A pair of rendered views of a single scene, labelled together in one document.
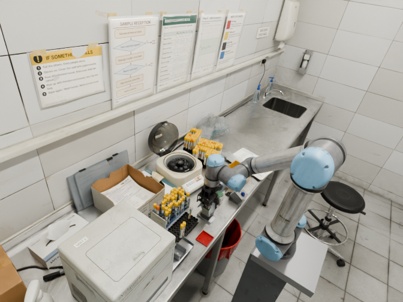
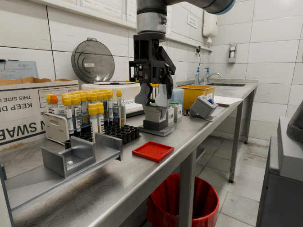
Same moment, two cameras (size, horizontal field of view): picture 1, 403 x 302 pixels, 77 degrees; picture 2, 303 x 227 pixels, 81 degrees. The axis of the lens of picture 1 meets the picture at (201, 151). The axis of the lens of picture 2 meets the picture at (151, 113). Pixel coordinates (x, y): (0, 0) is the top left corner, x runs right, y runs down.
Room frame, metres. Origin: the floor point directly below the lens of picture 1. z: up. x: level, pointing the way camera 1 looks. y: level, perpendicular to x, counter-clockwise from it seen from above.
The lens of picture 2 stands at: (0.43, -0.10, 1.05)
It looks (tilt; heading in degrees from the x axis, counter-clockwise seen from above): 14 degrees down; 4
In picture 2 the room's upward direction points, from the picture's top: straight up
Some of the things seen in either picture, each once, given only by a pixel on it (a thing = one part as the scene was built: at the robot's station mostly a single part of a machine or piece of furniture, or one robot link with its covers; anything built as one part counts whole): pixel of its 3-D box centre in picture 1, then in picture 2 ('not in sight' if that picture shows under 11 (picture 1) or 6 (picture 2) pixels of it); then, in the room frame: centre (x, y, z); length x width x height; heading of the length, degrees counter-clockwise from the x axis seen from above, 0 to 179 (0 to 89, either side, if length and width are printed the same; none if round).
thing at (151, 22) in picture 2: (212, 180); (152, 26); (0.92, -0.07, 1.16); 0.08 x 0.08 x 0.05
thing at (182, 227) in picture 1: (183, 221); (104, 121); (0.84, 0.04, 0.93); 0.17 x 0.09 x 0.11; 151
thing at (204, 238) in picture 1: (204, 238); (153, 150); (0.80, -0.08, 0.88); 0.07 x 0.07 x 0.01; 61
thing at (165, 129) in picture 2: (206, 214); (155, 125); (0.94, -0.08, 0.89); 0.09 x 0.05 x 0.04; 59
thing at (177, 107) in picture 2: (218, 198); (173, 111); (1.06, -0.14, 0.91); 0.05 x 0.04 x 0.07; 61
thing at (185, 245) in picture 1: (174, 256); (55, 166); (0.65, 0.05, 0.92); 0.21 x 0.07 x 0.05; 151
